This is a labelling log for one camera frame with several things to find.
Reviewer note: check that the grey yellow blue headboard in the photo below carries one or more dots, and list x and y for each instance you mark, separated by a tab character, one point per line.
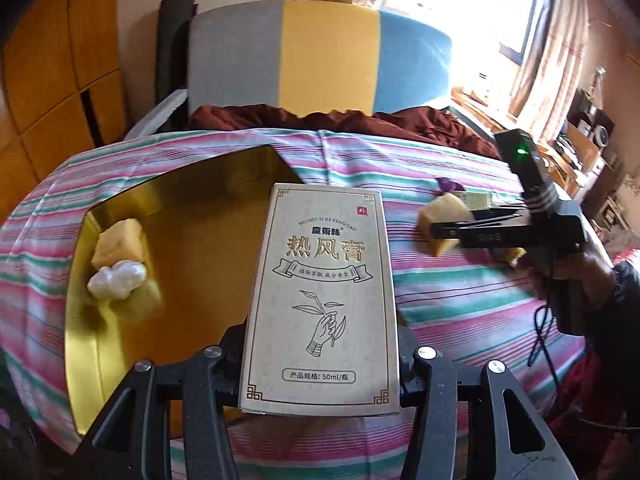
325	60

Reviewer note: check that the purple snack packet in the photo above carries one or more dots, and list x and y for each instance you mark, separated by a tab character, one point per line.
445	185

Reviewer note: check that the yellow sponge block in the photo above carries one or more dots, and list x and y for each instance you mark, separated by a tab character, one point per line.
445	210
120	242

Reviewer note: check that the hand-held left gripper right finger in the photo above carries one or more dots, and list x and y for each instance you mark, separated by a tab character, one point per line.
416	366

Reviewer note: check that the person's right hand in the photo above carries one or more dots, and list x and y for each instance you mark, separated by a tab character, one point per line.
600	280

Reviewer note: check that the striped bedsheet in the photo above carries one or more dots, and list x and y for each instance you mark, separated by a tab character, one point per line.
475	310

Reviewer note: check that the grey bed frame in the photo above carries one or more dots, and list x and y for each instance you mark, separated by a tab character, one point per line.
160	115

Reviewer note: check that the brown blanket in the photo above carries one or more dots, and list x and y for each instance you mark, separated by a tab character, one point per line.
350	122

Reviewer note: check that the wooden wardrobe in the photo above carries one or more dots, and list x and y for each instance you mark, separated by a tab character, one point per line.
55	60

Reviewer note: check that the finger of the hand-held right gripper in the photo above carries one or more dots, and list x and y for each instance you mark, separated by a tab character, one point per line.
480	236
500	214

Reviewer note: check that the person's right forearm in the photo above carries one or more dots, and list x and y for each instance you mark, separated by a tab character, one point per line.
622	305

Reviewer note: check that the green rice cracker packet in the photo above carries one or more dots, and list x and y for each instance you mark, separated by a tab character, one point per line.
475	199

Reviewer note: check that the wooden windowsill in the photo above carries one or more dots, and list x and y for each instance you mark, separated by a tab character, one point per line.
480	105

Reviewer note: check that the beige printed ointment box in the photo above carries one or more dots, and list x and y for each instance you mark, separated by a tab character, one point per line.
320	285

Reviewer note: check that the white crumpled lump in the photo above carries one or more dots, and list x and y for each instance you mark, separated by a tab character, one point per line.
117	277

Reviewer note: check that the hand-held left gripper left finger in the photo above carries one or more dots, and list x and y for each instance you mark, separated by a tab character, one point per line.
226	362

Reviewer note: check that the person's red garment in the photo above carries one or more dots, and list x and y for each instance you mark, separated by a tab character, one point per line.
600	410

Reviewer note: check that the window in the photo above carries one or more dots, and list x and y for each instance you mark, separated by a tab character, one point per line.
460	5

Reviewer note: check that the cluttered wooden desk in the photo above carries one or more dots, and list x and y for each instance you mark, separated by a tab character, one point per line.
590	150

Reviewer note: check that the dark rolled mat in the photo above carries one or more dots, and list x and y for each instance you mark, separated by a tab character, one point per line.
172	60

